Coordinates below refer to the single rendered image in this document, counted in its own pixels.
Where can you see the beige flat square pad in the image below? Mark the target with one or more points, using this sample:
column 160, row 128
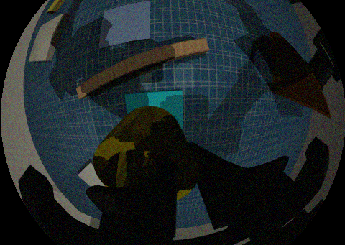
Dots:
column 89, row 175

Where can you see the brown rectangular bar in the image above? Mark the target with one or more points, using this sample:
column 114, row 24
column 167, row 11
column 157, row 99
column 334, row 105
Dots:
column 144, row 61

